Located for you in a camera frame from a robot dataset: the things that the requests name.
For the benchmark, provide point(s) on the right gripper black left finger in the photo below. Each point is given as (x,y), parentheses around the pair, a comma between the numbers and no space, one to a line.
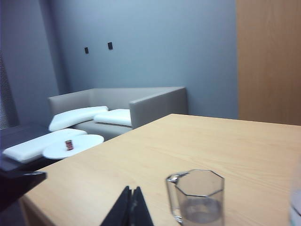
(121,212)

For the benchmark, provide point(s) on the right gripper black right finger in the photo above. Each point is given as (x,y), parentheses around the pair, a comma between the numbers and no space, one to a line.
(141,212)

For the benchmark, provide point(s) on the clear water bottle red label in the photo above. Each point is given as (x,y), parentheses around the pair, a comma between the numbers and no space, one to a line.
(296,207)

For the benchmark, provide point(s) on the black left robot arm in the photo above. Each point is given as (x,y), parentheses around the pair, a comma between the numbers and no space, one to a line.
(16,186)

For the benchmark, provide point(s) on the transparent grey plastic mug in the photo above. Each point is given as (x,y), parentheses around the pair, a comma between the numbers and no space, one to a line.
(200,207)

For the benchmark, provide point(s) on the white round side table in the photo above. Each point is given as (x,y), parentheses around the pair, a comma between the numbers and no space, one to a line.
(82,143)

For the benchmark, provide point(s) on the red drink can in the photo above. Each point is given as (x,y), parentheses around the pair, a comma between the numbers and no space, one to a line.
(69,145)

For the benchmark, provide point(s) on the white square seat cushion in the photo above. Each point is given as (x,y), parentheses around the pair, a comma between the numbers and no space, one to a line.
(113,116)

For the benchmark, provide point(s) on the white curved seat cushion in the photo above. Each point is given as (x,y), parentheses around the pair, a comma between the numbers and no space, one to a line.
(75,116)

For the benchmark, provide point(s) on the white long seat cushion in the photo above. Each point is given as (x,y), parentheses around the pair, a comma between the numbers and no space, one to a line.
(35,147)

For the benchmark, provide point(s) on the grey sofa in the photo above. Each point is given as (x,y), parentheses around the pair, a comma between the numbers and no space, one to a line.
(160,106)

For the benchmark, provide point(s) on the grey window blind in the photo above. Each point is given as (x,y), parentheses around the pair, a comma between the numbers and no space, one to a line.
(5,106)

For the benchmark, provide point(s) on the black wall socket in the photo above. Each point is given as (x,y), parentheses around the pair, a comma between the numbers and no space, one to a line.
(110,46)
(86,50)

